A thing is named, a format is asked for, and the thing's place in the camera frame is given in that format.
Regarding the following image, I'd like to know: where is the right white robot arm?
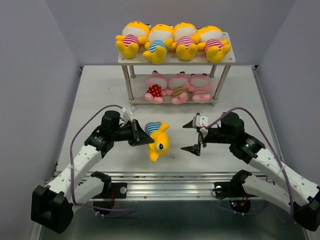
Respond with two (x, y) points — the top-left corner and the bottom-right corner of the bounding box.
(182, 110), (320, 232)

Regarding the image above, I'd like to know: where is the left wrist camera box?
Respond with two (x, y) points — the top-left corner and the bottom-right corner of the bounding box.
(121, 106), (137, 123)

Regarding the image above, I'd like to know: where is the pink toy yellow striped shirt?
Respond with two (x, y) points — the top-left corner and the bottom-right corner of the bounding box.
(165, 71), (190, 105)

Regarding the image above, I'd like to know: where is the pink toy red polka shirt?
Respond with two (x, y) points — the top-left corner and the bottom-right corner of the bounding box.
(144, 70), (168, 104)

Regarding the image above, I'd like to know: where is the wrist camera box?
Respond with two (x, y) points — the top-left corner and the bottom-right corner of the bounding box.
(121, 106), (137, 123)
(195, 113), (209, 138)

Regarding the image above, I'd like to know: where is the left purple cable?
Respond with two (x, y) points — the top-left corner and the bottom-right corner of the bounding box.
(69, 104), (135, 219)

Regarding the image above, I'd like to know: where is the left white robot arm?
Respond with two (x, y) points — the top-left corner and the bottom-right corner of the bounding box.
(30, 110), (154, 234)

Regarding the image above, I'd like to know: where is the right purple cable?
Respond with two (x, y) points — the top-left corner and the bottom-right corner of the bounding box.
(204, 106), (296, 225)

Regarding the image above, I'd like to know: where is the yellow toy blue stripes face-down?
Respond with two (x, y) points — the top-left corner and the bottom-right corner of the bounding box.
(144, 121), (170, 162)

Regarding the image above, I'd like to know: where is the yellow toy pink stripes face-down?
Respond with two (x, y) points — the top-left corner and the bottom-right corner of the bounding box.
(115, 21), (152, 59)

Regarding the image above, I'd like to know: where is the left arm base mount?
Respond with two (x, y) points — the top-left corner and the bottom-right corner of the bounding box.
(93, 182), (128, 200)

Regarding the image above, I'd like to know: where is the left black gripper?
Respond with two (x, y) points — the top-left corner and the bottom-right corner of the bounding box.
(111, 118), (154, 146)

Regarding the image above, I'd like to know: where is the purple cable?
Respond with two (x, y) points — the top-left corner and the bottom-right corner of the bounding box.
(204, 106), (296, 225)
(69, 104), (135, 219)

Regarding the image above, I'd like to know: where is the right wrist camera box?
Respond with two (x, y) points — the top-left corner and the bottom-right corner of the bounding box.
(195, 113), (209, 138)

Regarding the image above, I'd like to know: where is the aluminium rail frame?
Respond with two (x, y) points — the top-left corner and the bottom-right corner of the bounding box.
(29, 65), (311, 240)

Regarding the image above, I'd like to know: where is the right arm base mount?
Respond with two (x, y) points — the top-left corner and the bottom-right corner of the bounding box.
(213, 181), (247, 199)

